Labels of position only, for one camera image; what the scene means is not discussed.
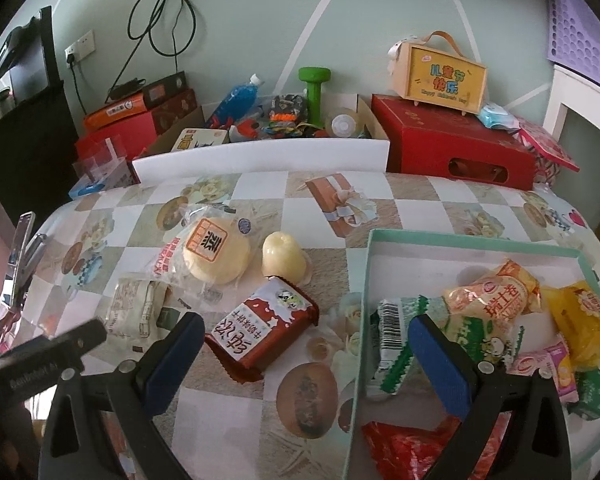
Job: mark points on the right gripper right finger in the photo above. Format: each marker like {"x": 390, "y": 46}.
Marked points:
{"x": 535, "y": 444}

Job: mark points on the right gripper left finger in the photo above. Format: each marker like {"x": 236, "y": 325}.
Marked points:
{"x": 76, "y": 444}

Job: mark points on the white biscuit pack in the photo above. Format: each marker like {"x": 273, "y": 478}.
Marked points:
{"x": 132, "y": 317}

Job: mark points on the pink swiss roll pack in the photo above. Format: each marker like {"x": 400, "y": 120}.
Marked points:
{"x": 552, "y": 362}

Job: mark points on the green snack pack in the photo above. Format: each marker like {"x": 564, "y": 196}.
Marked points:
{"x": 588, "y": 388}

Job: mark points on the dark red milk snack pack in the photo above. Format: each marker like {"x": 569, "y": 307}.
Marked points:
{"x": 256, "y": 332}

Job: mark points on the red snack bag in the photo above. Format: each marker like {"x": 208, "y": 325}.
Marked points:
{"x": 406, "y": 452}

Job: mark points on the yellow cake pack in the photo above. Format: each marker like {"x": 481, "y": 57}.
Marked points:
{"x": 575, "y": 310}

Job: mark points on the orange swiss roll pack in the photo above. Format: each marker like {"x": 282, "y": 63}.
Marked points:
{"x": 501, "y": 295}

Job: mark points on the round bun clear pack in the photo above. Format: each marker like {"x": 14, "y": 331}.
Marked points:
{"x": 212, "y": 248}

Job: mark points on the silver-green snack bag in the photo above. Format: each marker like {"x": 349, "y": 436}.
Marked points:
{"x": 393, "y": 360}

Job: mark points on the pale yellow jelly cup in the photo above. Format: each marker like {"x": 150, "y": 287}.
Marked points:
{"x": 282, "y": 256}

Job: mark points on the smartphone on stand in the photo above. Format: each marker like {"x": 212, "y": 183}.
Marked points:
{"x": 24, "y": 256}

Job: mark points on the teal-edged white tray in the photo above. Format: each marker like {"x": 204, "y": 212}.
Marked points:
{"x": 411, "y": 263}

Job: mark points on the clear plastic box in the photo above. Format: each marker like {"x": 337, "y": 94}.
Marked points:
{"x": 103, "y": 167}

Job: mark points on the black cabinet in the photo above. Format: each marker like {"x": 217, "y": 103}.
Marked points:
{"x": 37, "y": 153}

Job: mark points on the red box left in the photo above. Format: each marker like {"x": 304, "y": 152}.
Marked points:
{"x": 133, "y": 134}

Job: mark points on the white foam board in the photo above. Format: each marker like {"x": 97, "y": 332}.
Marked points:
{"x": 320, "y": 154}

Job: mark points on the orange flat box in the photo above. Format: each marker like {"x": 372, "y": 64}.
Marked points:
{"x": 148, "y": 98}

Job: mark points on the red patterned flat box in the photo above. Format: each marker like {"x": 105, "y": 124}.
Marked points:
{"x": 548, "y": 154}

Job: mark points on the blue plastic bottle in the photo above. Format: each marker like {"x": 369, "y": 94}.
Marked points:
{"x": 238, "y": 102}

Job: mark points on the red gift box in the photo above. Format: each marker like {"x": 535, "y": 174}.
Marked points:
{"x": 435, "y": 141}

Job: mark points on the light blue wipes pack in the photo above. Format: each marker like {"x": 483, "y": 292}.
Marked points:
{"x": 493, "y": 116}

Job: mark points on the cardboard box of toys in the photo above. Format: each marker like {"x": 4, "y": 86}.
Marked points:
{"x": 281, "y": 117}

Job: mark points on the green dumbbell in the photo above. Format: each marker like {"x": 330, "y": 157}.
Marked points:
{"x": 314, "y": 77}

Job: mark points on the white shelf unit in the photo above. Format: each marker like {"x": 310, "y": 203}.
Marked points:
{"x": 571, "y": 92}

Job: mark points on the purple perforated basket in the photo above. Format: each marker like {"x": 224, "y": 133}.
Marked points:
{"x": 574, "y": 37}

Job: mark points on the wall power socket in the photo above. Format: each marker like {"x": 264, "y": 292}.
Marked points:
{"x": 81, "y": 48}

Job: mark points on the yellow handled gift case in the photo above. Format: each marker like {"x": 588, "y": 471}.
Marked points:
{"x": 433, "y": 70}

